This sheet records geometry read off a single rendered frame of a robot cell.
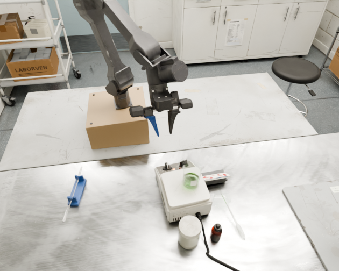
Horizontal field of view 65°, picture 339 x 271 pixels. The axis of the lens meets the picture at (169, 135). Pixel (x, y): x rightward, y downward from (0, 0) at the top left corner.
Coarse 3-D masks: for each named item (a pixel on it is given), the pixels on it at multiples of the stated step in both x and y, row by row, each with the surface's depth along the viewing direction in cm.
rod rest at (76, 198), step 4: (76, 176) 85; (80, 176) 85; (80, 180) 86; (84, 180) 87; (80, 184) 86; (84, 184) 86; (76, 188) 85; (80, 188) 85; (76, 192) 83; (80, 192) 83; (68, 196) 79; (76, 196) 82; (80, 196) 82; (68, 200) 80; (72, 200) 80; (76, 200) 80; (80, 200) 82; (72, 204) 80; (76, 204) 80
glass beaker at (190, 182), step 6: (186, 162) 74; (192, 162) 74; (198, 162) 73; (186, 168) 75; (192, 168) 76; (198, 168) 74; (186, 174) 71; (192, 174) 70; (198, 174) 70; (186, 180) 72; (192, 180) 72; (198, 180) 73; (186, 186) 74; (192, 186) 73; (198, 186) 75
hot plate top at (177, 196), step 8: (168, 176) 78; (176, 176) 78; (168, 184) 76; (176, 184) 76; (200, 184) 76; (168, 192) 74; (176, 192) 74; (184, 192) 74; (192, 192) 74; (200, 192) 74; (208, 192) 74; (168, 200) 73; (176, 200) 73; (184, 200) 73; (192, 200) 73; (200, 200) 73; (208, 200) 73
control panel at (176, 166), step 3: (171, 165) 88; (174, 165) 88; (177, 165) 88; (159, 168) 87; (162, 168) 86; (174, 168) 85; (177, 168) 85; (159, 171) 84; (162, 171) 84; (165, 171) 84; (168, 171) 84
